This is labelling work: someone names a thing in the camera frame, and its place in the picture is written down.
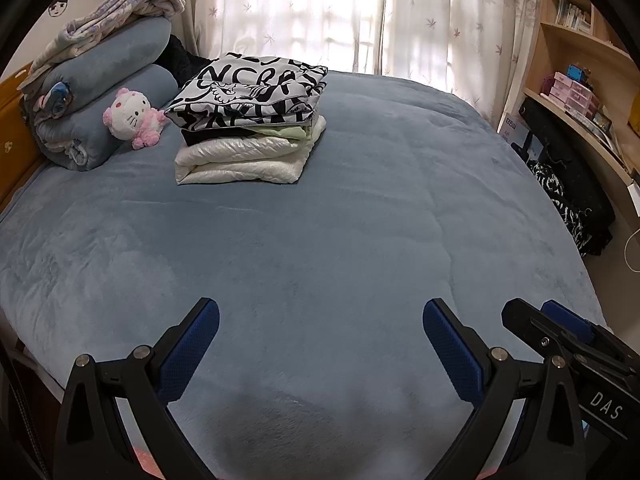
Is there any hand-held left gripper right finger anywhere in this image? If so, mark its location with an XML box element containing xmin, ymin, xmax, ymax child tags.
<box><xmin>422</xmin><ymin>297</ymin><xmax>588</xmax><ymax>480</ymax></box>

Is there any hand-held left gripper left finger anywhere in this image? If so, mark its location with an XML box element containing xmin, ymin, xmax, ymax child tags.
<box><xmin>52</xmin><ymin>297</ymin><xmax>221</xmax><ymax>480</ymax></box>

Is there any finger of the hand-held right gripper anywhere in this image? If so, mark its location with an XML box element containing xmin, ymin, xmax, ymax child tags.
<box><xmin>501</xmin><ymin>298</ymin><xmax>588</xmax><ymax>368</ymax></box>
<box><xmin>541</xmin><ymin>300</ymin><xmax>613</xmax><ymax>348</ymax></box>

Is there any black and white printed jacket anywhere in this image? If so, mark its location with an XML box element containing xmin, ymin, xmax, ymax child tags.
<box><xmin>164</xmin><ymin>52</ymin><xmax>329</xmax><ymax>133</ymax></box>

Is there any black and white patterned garment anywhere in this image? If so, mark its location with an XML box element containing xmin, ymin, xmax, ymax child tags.
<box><xmin>527</xmin><ymin>159</ymin><xmax>593</xmax><ymax>257</ymax></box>

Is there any white puffy jacket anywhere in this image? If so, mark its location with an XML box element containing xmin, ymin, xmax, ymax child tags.
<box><xmin>174</xmin><ymin>115</ymin><xmax>327</xmax><ymax>186</ymax></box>

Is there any white printed box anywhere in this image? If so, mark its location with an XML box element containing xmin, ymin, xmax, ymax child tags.
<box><xmin>500</xmin><ymin>111</ymin><xmax>533</xmax><ymax>148</ymax></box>

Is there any black folded garment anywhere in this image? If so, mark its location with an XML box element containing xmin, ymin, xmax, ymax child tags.
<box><xmin>180</xmin><ymin>127</ymin><xmax>251</xmax><ymax>146</ymax></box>

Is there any stack of pink boxes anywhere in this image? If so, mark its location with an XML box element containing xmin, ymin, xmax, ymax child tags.
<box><xmin>542</xmin><ymin>71</ymin><xmax>601</xmax><ymax>113</ymax></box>

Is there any light green garment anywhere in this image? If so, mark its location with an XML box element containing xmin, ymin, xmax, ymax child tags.
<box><xmin>245</xmin><ymin>122</ymin><xmax>313</xmax><ymax>142</ymax></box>

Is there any rolled blue blanket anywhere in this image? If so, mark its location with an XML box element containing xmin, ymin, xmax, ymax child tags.
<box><xmin>32</xmin><ymin>17</ymin><xmax>173</xmax><ymax>111</ymax></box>
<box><xmin>27</xmin><ymin>65</ymin><xmax>181</xmax><ymax>172</ymax></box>

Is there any pink and white plush toy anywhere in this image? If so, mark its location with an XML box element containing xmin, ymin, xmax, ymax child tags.
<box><xmin>102</xmin><ymin>87</ymin><xmax>171</xmax><ymax>151</ymax></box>

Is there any blue plush toy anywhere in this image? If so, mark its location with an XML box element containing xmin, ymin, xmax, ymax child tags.
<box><xmin>35</xmin><ymin>80</ymin><xmax>73</xmax><ymax>118</ymax></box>

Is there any black fuzzy cloth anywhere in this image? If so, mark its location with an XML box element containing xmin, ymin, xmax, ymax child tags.
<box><xmin>155</xmin><ymin>34</ymin><xmax>213</xmax><ymax>91</ymax></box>

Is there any row of books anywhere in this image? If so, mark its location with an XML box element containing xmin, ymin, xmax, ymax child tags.
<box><xmin>554</xmin><ymin>0</ymin><xmax>593</xmax><ymax>36</ymax></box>

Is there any pale floral blanket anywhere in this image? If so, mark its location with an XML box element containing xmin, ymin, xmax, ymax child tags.
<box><xmin>30</xmin><ymin>0</ymin><xmax>187</xmax><ymax>78</ymax></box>

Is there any white floral curtain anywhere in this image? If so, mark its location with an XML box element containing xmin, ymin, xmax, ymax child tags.
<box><xmin>172</xmin><ymin>0</ymin><xmax>543</xmax><ymax>133</ymax></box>

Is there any white cable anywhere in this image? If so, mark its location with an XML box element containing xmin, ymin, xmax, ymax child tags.
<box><xmin>624</xmin><ymin>227</ymin><xmax>640</xmax><ymax>271</ymax></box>

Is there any wooden wall shelf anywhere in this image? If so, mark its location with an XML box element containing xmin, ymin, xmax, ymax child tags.
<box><xmin>520</xmin><ymin>0</ymin><xmax>640</xmax><ymax>241</ymax></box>

